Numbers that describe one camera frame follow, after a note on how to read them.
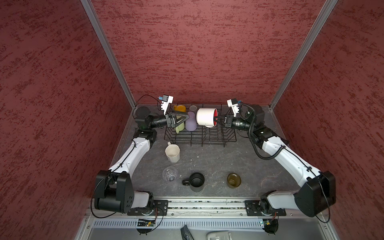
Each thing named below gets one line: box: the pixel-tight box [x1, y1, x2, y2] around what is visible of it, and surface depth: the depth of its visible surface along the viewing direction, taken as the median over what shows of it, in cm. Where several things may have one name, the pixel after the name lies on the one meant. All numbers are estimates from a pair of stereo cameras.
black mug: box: [182, 172, 205, 188], surface depth 79 cm
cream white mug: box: [165, 141, 180, 163], surface depth 87 cm
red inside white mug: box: [196, 108, 218, 128], surface depth 67 cm
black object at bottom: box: [180, 224, 194, 240], surface depth 68 cm
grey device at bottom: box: [206, 230, 233, 240], surface depth 66 cm
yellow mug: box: [173, 104, 187, 113], surface depth 105 cm
